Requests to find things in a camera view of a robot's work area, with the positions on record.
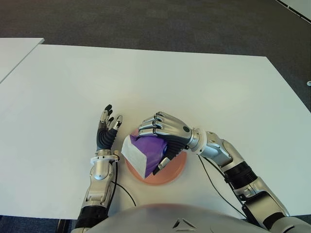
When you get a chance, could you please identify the adjoining white table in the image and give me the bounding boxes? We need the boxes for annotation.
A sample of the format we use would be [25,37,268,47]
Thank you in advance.
[0,37,46,83]

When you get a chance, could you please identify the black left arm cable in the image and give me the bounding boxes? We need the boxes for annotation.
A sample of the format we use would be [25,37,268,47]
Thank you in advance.
[112,162,137,207]

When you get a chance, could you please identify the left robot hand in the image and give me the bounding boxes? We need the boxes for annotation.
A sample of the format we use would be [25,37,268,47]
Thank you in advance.
[96,104,124,151]

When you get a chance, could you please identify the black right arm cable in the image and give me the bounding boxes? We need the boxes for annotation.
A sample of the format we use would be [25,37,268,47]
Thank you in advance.
[197,155,246,219]

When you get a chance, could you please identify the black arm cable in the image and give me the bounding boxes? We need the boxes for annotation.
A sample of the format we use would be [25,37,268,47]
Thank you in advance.
[112,162,137,207]
[197,155,246,219]

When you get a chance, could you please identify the grey table leg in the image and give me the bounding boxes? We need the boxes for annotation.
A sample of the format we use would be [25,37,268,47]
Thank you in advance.
[57,219,73,233]

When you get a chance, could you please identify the purple tissue paper pack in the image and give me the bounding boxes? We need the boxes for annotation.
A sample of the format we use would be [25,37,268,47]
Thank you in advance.
[121,133,168,180]

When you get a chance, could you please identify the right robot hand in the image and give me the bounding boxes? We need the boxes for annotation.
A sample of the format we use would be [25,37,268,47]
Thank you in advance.
[138,111,195,176]

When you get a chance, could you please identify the silver robot torso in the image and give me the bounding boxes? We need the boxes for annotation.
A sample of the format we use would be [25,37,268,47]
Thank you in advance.
[85,203,270,233]

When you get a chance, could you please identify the pink round plate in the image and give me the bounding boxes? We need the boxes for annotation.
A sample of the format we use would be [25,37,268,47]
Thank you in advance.
[125,135,188,187]

